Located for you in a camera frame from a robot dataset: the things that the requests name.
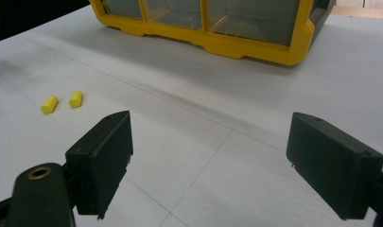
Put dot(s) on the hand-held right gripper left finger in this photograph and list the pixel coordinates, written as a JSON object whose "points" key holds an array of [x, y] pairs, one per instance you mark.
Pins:
{"points": [[99, 164]]}

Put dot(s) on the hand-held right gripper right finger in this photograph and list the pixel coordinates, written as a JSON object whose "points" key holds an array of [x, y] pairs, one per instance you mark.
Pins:
{"points": [[331, 164]]}

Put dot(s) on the yellow cylinder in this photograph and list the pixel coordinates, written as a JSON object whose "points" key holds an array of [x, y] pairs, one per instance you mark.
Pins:
{"points": [[49, 104], [75, 99]]}

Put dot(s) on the yellow drawer organizer cabinet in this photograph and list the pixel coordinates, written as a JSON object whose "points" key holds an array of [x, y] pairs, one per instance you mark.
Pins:
{"points": [[211, 25]]}

